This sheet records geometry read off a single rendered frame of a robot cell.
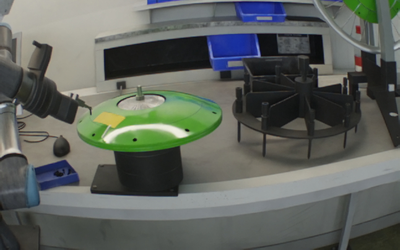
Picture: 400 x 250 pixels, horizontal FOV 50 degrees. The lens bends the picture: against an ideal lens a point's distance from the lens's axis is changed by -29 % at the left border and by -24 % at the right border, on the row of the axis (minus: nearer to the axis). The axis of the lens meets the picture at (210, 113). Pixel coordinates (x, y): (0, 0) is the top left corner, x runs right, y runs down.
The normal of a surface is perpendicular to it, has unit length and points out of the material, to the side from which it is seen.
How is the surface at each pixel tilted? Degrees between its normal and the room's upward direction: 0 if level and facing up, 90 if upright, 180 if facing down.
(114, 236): 90
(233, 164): 0
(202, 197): 90
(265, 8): 90
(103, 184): 0
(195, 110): 21
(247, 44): 90
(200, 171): 0
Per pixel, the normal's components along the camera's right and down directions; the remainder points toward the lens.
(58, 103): 0.87, 0.21
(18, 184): 0.30, -0.31
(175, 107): 0.10, -0.91
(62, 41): 0.07, 0.31
